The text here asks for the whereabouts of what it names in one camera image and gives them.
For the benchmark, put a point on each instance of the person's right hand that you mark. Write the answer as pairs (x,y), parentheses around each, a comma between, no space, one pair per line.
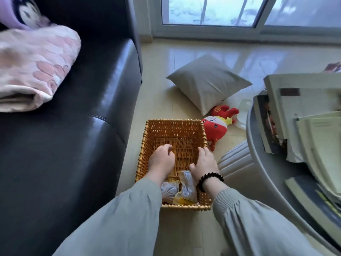
(206,165)

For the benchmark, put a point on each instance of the person's left hand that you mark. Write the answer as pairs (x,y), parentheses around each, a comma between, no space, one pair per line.
(160,163)

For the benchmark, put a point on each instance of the person's left thumb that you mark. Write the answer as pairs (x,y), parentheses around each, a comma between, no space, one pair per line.
(172,158)

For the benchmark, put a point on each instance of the person's right thumb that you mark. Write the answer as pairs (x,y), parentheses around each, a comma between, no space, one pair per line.
(193,168)

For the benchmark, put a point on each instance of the person's left forearm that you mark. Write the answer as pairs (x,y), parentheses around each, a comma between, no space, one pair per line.
(125,221)

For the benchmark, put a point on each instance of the person's right forearm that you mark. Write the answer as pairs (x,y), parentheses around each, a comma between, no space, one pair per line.
(247,226)

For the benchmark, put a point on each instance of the clear plastic bag yellow label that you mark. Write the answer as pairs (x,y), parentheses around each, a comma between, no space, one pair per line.
(187,189)

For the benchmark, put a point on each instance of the woven wicker basket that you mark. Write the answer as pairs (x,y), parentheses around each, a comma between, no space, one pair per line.
(181,135)

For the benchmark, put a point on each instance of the small clear plastic bag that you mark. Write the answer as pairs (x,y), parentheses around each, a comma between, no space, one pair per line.
(169,191)

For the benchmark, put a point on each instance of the red plush toy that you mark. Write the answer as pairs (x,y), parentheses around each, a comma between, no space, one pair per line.
(215,127)

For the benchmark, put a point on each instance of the white plastic piece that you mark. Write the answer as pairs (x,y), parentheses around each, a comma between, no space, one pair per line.
(243,114)

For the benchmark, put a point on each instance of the grey cushion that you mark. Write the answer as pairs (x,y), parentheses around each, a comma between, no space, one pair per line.
(207,82)

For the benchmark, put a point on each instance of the dark cover magazine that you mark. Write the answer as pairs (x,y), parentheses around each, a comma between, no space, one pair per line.
(266,125)

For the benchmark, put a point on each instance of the black leather sofa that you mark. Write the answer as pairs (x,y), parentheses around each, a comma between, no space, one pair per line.
(80,130)

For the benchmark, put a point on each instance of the dark green book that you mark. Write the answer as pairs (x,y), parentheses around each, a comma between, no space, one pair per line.
(311,197)

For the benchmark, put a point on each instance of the large white book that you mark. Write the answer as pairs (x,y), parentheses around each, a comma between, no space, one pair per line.
(301,103)

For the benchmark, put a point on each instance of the pale green booklet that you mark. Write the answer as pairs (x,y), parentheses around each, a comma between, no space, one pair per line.
(322,146)

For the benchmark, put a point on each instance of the white sliding glass door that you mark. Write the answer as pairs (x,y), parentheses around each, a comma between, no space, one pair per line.
(213,13)

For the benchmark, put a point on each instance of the pink patterned blanket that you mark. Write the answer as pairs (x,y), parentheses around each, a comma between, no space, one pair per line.
(32,66)

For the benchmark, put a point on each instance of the reddish item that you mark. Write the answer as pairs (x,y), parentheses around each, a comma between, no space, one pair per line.
(333,67)

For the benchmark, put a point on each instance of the purple cartoon pillow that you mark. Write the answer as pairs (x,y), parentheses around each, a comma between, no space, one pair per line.
(21,11)

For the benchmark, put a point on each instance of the grey round pedestal table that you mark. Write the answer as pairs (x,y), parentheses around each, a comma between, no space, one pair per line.
(255,178)

